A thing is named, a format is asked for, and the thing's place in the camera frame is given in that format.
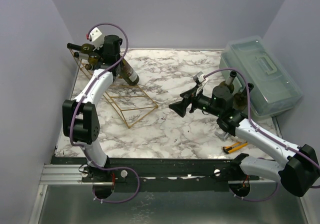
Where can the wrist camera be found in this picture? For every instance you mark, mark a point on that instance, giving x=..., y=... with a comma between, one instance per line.
x=200, y=81
x=96, y=37

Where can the green wine bottle back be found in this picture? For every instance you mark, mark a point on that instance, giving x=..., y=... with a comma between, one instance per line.
x=128, y=73

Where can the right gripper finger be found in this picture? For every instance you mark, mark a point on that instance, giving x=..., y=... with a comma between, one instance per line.
x=189, y=93
x=180, y=107

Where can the gold wire wine rack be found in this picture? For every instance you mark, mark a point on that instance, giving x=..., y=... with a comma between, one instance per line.
x=131, y=103

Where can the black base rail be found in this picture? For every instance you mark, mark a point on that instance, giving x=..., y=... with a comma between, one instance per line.
x=128, y=175

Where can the dark wine bottle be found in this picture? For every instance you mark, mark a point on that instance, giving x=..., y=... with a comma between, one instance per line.
x=240, y=101

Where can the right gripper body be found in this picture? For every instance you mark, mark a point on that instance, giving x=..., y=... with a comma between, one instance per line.
x=192, y=103

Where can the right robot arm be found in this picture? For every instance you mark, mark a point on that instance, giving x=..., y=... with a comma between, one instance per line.
x=295, y=167

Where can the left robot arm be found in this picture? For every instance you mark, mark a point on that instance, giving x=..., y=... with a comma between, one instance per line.
x=80, y=122

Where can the chrome faucet handle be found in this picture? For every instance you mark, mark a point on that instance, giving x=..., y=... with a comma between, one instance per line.
x=222, y=136

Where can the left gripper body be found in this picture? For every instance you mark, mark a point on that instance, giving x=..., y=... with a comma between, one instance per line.
x=99, y=58

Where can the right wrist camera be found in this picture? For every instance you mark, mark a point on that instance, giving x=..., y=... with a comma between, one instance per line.
x=200, y=81

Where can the aluminium extrusion rail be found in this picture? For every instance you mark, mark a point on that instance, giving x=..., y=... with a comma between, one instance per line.
x=61, y=174

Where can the yellow utility knife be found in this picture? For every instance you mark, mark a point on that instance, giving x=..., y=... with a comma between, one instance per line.
x=234, y=147

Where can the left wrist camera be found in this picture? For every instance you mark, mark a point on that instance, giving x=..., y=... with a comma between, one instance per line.
x=96, y=37

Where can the green wine bottle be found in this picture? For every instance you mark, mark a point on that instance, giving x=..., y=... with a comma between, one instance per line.
x=91, y=57
x=86, y=48
x=128, y=73

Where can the wine bottle cream label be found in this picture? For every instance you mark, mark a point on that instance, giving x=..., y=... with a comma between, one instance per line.
x=229, y=81

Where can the clear square liquor bottle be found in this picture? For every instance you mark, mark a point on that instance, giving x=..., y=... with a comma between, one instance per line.
x=91, y=67

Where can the green wine bottle front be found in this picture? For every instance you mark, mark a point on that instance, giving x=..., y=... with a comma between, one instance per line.
x=91, y=57

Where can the translucent plastic storage box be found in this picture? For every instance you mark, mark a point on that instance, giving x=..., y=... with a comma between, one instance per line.
x=274, y=90

